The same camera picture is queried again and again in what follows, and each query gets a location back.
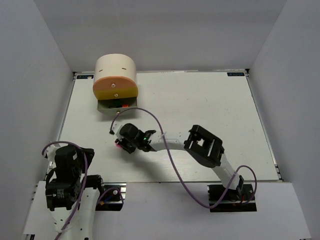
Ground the grey bottom drawer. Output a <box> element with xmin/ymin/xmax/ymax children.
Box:
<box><xmin>97</xmin><ymin>97</ymin><xmax>138</xmax><ymax>116</ymax></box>

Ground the green highlighter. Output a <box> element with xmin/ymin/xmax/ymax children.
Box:
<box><xmin>112</xmin><ymin>99</ymin><xmax>121</xmax><ymax>107</ymax></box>

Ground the yellow drawer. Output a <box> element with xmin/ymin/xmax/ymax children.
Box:
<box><xmin>93</xmin><ymin>88</ymin><xmax>139</xmax><ymax>101</ymax></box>

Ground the pink top drawer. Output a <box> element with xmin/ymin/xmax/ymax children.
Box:
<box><xmin>93</xmin><ymin>76</ymin><xmax>138</xmax><ymax>92</ymax></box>

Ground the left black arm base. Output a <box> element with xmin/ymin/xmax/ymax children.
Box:
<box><xmin>95</xmin><ymin>183</ymin><xmax>127</xmax><ymax>212</ymax></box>

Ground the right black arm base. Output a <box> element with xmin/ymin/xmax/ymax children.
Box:
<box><xmin>207</xmin><ymin>184</ymin><xmax>257</xmax><ymax>213</ymax></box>

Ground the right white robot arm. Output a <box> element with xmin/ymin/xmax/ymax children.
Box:
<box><xmin>112</xmin><ymin>123</ymin><xmax>244</xmax><ymax>201</ymax></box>

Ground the cream round drawer cabinet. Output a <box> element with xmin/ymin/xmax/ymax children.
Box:
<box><xmin>94</xmin><ymin>53</ymin><xmax>137</xmax><ymax>81</ymax></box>

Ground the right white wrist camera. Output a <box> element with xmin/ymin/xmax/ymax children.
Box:
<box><xmin>109</xmin><ymin>123</ymin><xmax>123</xmax><ymax>140</ymax></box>

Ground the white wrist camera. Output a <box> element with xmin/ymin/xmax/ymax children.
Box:
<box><xmin>45</xmin><ymin>145</ymin><xmax>58</xmax><ymax>162</ymax></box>
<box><xmin>109</xmin><ymin>123</ymin><xmax>123</xmax><ymax>140</ymax></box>

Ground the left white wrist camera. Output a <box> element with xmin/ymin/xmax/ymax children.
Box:
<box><xmin>45</xmin><ymin>145</ymin><xmax>58</xmax><ymax>162</ymax></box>

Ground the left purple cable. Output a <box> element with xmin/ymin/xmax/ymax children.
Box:
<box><xmin>41</xmin><ymin>141</ymin><xmax>125</xmax><ymax>240</ymax></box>

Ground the purple cable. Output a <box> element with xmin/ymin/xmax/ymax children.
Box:
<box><xmin>109</xmin><ymin>107</ymin><xmax>258</xmax><ymax>210</ymax></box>
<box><xmin>41</xmin><ymin>141</ymin><xmax>125</xmax><ymax>240</ymax></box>

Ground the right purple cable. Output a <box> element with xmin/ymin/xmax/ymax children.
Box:
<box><xmin>109</xmin><ymin>107</ymin><xmax>258</xmax><ymax>210</ymax></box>

